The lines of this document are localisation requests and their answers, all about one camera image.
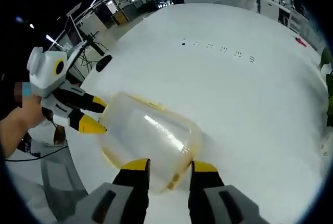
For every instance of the black monitor stand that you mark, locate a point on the black monitor stand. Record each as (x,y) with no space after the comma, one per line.
(89,37)

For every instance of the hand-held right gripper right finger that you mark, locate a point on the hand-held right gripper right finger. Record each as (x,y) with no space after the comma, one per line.
(208,198)

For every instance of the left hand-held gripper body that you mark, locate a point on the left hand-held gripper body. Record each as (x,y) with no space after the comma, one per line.
(44,75)

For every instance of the wooden box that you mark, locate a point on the wooden box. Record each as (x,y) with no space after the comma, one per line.
(120,17)

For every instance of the person's left hand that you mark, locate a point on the person's left hand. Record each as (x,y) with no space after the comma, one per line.
(36,112)

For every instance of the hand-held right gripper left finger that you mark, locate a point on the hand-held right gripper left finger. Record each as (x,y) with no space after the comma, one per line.
(122,195)

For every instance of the clear plastic food container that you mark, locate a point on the clear plastic food container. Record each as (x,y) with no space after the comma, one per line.
(151,135)

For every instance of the small red object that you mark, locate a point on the small red object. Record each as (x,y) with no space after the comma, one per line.
(301,41)

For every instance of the black oval object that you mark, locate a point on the black oval object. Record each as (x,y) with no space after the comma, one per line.
(104,62)

